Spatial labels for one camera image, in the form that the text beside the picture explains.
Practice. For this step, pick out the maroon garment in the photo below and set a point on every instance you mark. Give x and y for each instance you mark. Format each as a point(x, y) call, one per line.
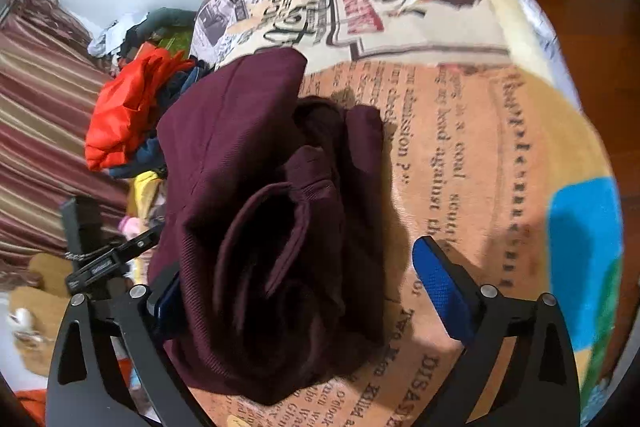
point(240, 157)

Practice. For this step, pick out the navy blue garment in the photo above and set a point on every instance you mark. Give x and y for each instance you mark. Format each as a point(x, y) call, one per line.
point(150, 155)

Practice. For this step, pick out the white crumpled clothes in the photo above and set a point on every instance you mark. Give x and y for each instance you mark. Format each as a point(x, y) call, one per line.
point(107, 38)

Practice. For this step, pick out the yellow printed garment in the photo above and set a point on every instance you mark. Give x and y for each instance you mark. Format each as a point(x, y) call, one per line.
point(145, 192)

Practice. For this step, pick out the printed blanket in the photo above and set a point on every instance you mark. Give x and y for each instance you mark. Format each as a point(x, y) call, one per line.
point(475, 132)

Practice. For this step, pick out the red jacket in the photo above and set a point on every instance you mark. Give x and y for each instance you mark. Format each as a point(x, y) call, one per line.
point(130, 107)

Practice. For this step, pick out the dark green garment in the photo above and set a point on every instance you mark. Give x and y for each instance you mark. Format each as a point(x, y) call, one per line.
point(165, 19)

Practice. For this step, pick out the black tripod stand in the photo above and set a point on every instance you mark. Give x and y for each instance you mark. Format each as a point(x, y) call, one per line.
point(82, 227)

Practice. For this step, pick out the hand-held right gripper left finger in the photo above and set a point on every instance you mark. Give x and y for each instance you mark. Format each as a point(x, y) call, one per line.
point(166, 299)

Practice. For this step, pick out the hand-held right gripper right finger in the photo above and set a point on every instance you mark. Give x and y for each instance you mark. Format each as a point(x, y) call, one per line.
point(442, 287)

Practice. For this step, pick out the light pink cloth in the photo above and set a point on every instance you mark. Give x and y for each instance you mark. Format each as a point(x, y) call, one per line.
point(132, 225)

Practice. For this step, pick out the striped curtain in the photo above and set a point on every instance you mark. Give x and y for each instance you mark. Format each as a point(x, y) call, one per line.
point(45, 132)

